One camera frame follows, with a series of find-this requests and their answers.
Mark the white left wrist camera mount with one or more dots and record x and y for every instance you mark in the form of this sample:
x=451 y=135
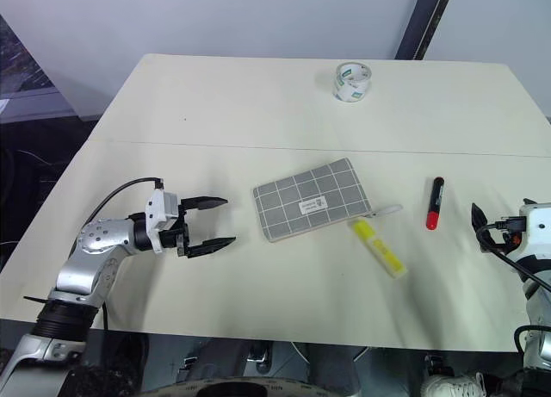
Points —
x=158 y=207

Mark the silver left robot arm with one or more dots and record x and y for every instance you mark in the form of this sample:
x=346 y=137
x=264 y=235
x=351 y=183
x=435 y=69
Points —
x=88 y=242

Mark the clear packing tape roll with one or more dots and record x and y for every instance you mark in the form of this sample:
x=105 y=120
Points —
x=352 y=82

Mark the dark metal post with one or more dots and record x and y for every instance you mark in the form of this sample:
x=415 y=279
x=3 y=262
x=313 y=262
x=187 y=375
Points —
x=426 y=20

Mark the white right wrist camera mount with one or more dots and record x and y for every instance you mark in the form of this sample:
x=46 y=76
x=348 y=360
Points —
x=538 y=229

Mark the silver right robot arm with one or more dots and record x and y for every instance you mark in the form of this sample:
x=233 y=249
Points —
x=536 y=311

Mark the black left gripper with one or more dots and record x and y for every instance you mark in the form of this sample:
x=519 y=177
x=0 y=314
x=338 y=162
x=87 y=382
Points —
x=178 y=237

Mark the yellow highlighter pen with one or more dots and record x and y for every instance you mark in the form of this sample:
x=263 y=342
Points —
x=381 y=250

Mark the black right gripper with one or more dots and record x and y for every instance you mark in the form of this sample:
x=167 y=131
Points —
x=510 y=233

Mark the grey checked pouch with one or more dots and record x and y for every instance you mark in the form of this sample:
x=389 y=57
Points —
x=312 y=201

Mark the white sneaker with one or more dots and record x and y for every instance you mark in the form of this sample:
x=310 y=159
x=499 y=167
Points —
x=452 y=384

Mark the cream tablecloth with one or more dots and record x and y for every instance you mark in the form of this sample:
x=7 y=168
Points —
x=275 y=125

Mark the grey trouser leg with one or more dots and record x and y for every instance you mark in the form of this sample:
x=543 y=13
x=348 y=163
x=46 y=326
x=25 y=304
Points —
x=333 y=371

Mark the black marker with red cap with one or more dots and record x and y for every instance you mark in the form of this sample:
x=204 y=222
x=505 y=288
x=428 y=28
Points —
x=435 y=201

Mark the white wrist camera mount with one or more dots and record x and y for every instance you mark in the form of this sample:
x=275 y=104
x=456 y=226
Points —
x=538 y=229
x=158 y=207

